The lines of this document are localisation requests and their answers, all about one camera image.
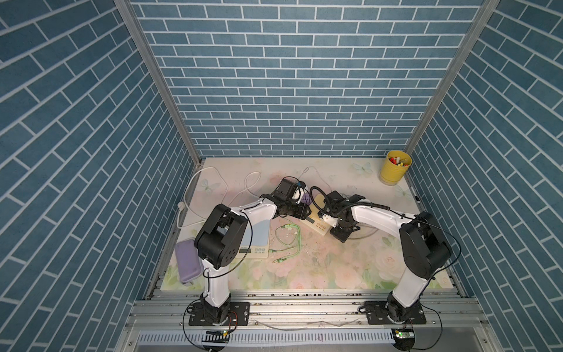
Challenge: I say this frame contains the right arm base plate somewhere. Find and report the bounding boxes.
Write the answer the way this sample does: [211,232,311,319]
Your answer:
[358,301,427,325]

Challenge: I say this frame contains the yellow pen cup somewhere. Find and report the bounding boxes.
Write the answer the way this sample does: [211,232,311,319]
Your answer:
[379,150,413,186]

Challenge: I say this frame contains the purple power strip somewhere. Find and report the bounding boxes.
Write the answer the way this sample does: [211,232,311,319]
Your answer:
[301,193,312,205]

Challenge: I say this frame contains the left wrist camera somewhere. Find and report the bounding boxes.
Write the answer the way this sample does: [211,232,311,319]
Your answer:
[293,180,309,203]

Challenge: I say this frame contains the green charging cable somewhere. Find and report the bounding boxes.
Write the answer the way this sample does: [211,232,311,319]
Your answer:
[267,223,303,264]

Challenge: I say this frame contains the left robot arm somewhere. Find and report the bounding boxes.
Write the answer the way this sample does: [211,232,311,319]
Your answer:
[194,177,311,325]

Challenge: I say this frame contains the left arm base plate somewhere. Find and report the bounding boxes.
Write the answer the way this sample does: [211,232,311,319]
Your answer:
[188,302,250,329]

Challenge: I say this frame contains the purple case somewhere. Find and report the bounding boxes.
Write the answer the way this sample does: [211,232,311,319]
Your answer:
[174,238,203,285]

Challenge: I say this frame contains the blue electronic scale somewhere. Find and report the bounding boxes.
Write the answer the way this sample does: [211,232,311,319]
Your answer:
[236,220,271,259]

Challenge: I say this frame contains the aluminium rail frame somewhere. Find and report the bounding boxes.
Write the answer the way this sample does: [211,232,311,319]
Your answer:
[117,290,501,351]

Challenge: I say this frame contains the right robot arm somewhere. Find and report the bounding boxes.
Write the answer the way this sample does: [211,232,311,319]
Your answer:
[318,191,452,324]

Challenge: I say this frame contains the yellow electronic scale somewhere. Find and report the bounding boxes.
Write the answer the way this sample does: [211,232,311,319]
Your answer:
[301,202,331,236]

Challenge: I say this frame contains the white power strip cable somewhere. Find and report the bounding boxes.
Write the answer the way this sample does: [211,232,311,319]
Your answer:
[174,166,265,231]

